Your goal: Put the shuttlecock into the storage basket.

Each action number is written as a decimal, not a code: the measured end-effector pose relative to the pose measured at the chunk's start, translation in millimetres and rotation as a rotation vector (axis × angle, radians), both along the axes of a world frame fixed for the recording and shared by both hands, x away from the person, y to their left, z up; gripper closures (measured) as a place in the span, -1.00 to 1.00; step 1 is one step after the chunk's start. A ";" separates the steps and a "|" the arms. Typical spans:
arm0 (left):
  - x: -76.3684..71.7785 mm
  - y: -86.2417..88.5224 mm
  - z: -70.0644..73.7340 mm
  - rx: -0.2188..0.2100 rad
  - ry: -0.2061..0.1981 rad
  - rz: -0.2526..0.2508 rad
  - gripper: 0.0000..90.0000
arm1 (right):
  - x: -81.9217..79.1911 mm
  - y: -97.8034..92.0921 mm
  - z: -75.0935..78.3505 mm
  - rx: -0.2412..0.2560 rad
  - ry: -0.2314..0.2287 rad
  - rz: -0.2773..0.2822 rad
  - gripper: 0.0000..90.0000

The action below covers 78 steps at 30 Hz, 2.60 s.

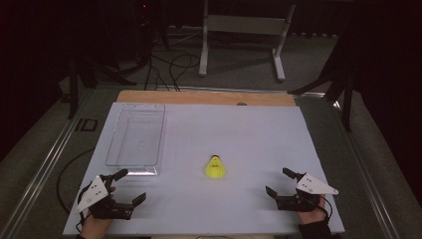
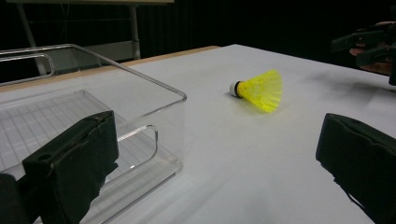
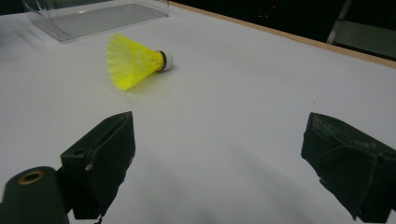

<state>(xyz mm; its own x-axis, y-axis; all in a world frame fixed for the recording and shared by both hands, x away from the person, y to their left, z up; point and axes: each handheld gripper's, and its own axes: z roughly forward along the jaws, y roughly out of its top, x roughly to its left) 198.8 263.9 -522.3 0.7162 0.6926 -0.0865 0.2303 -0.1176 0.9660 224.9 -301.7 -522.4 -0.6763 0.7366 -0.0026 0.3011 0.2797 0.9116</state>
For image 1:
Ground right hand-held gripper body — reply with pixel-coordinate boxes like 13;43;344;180
276;172;339;213

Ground black floor cables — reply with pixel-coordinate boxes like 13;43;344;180
143;49;202;93

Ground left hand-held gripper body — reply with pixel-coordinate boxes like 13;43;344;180
76;174;134;221

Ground white metal stand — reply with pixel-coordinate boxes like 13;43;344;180
198;0;298;83

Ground black tripod stand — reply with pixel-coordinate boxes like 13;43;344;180
67;19;137;120
288;19;355;133

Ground yellow shuttlecock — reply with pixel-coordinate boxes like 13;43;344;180
204;153;227;179

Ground dark equipment stand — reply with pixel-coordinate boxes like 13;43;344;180
130;0;171;69

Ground metal floor rail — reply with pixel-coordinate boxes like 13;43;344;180
332;99;397;239
0;89;96;239

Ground clear plastic container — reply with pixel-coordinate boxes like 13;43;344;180
105;103;166;177

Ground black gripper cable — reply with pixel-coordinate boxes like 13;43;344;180
316;196;333;222

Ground person's right hand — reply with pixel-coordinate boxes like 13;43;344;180
297;195;327;227

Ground person's left hand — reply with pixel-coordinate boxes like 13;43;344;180
80;215;113;239

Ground black cable loop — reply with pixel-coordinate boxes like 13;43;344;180
55;147;97;215

